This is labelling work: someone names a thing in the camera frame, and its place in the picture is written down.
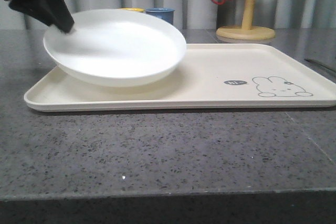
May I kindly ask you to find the white round plate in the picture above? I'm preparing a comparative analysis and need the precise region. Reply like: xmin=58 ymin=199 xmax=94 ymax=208
xmin=43 ymin=9 xmax=187 ymax=87

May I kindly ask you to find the silver metal chopstick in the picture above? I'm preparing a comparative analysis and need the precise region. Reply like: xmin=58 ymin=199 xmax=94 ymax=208
xmin=305 ymin=58 xmax=335 ymax=76

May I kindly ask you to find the yellow enamel mug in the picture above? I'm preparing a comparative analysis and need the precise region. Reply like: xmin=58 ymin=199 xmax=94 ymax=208
xmin=120 ymin=8 xmax=144 ymax=13

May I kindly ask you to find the blue enamel mug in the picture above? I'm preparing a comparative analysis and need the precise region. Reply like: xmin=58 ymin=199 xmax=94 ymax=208
xmin=145 ymin=7 xmax=175 ymax=25

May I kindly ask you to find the cream rabbit serving tray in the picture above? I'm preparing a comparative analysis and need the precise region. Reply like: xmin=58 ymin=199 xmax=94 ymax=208
xmin=24 ymin=44 xmax=335 ymax=112

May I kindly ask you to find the wooden mug tree stand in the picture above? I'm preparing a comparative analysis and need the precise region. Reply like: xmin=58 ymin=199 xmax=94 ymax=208
xmin=216 ymin=0 xmax=275 ymax=40

